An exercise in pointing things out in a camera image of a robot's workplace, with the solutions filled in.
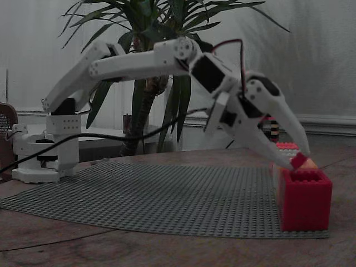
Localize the thin servo wire on arm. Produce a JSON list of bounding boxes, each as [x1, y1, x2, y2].
[[212, 39, 249, 94]]

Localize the green yucca house plant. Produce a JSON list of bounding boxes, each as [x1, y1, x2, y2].
[[57, 0, 291, 157]]

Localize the brown perforated chair back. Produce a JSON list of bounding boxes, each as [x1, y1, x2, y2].
[[0, 102, 19, 175]]

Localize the orange lego box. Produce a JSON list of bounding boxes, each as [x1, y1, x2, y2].
[[274, 157, 319, 195]]

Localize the white lego box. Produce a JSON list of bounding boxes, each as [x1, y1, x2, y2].
[[277, 149, 301, 160]]

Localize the small red Lego brick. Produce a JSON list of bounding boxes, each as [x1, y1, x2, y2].
[[291, 152, 308, 169]]

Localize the red lego box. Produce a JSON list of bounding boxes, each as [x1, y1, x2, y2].
[[280, 168, 333, 233], [275, 142, 300, 151]]

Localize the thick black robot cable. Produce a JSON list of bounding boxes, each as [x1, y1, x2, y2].
[[0, 107, 210, 175]]

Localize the grey Lego baseplate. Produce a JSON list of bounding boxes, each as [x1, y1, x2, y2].
[[0, 162, 331, 240]]

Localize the thin black cable on table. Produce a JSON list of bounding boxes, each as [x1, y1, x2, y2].
[[0, 228, 123, 253]]

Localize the multicolour Lego camera tower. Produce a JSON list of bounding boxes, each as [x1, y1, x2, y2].
[[260, 114, 279, 143]]

